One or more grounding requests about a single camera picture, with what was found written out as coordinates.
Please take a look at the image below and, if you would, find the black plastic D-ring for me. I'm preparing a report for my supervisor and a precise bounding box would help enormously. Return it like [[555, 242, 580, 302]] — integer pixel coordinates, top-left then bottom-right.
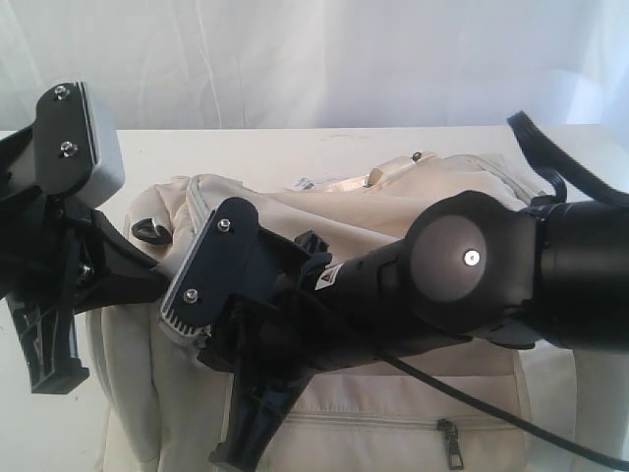
[[133, 218, 169, 245]]

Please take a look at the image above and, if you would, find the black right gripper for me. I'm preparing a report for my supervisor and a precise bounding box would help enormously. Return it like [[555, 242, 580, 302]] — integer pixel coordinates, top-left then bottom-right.
[[198, 228, 345, 465]]

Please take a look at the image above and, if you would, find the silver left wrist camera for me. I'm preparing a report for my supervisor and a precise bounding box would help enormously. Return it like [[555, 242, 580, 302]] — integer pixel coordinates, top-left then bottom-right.
[[32, 82, 125, 208]]

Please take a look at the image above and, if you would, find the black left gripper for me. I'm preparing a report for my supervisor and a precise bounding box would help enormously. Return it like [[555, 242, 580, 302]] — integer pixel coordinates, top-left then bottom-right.
[[1, 124, 169, 394]]

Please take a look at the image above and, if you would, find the beige fabric duffel bag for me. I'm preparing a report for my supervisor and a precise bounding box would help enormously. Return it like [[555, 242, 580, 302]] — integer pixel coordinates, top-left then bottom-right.
[[86, 153, 628, 471]]

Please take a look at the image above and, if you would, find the white paper hang tag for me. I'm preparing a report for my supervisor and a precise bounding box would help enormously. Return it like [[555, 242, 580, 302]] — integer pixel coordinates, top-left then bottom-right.
[[287, 176, 367, 192]]

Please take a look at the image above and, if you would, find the side pocket zipper pull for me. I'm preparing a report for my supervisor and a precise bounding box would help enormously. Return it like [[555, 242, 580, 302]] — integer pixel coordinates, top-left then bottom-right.
[[436, 419, 465, 471]]

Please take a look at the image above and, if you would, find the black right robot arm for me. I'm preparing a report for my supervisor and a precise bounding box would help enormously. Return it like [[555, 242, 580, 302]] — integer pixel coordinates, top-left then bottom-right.
[[193, 192, 628, 471]]

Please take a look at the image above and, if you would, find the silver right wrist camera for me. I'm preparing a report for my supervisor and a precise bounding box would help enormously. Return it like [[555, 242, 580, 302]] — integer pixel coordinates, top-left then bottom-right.
[[159, 197, 259, 346]]

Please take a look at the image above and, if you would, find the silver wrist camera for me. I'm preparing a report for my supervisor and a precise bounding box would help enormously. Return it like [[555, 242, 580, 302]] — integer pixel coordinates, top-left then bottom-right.
[[32, 82, 125, 208], [159, 197, 259, 346]]

